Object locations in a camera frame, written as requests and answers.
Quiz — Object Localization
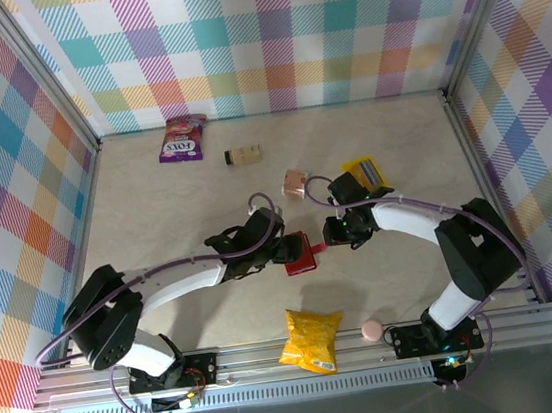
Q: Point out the red blue snack packet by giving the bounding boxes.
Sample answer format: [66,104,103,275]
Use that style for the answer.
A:
[279,228,330,278]

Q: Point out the small yellow plastic bin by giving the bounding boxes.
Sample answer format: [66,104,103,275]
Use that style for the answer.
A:
[340,151,394,194]

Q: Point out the yellow chips bag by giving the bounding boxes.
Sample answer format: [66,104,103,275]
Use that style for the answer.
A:
[272,302,352,382]

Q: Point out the small beige bottle black cap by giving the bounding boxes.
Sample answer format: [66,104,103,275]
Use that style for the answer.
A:
[221,142,265,169]

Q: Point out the pink round macaron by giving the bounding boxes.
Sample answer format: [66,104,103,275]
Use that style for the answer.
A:
[360,317,385,345]

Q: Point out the purple Fox's candy bag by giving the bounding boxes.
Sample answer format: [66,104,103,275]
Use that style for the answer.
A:
[152,112,214,166]

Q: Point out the small circuit board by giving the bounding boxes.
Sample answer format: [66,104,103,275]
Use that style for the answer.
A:
[433,353,472,383]
[150,389,202,413]

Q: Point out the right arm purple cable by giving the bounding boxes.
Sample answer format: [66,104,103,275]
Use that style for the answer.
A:
[304,150,544,406]

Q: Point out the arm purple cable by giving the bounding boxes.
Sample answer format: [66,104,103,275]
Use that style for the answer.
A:
[304,150,544,406]
[18,190,305,413]

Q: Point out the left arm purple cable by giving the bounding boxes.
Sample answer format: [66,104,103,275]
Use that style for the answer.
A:
[18,190,305,413]

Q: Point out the aluminium frame rail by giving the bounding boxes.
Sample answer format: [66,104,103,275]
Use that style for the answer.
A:
[28,302,552,411]

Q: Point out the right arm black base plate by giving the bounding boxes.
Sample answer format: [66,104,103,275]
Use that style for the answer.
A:
[388,314,486,360]

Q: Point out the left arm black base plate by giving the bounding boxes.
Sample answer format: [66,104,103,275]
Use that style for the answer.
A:
[125,350,222,396]

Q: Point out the perforated grey cable duct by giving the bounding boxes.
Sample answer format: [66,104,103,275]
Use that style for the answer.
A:
[56,360,440,413]

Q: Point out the aluminium table side rail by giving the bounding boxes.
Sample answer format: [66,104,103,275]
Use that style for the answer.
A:
[31,141,129,369]
[440,83,544,315]

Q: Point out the aluminium frame post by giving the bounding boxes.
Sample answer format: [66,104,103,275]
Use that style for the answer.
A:
[429,0,543,101]
[0,0,103,166]

